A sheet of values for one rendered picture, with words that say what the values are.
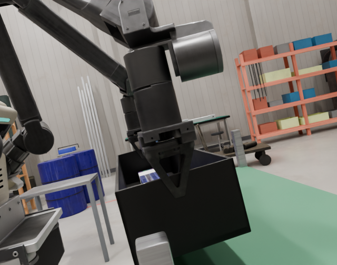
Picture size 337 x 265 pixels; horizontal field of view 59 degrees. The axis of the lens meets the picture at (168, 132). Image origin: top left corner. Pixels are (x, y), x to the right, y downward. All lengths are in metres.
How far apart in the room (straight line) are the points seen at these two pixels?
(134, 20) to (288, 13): 10.53
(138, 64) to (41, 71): 9.09
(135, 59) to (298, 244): 0.40
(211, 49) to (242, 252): 0.35
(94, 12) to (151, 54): 0.11
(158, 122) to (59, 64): 9.03
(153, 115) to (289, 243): 0.34
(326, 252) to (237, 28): 9.66
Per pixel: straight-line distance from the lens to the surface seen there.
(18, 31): 9.90
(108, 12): 0.44
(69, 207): 5.26
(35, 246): 0.62
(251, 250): 0.57
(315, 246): 0.57
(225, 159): 0.44
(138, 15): 0.41
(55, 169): 5.17
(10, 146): 0.92
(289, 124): 8.17
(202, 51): 0.39
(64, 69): 9.33
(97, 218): 3.01
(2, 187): 0.83
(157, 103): 0.38
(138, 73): 0.39
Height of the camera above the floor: 1.20
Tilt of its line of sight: 3 degrees down
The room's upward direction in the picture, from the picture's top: 13 degrees counter-clockwise
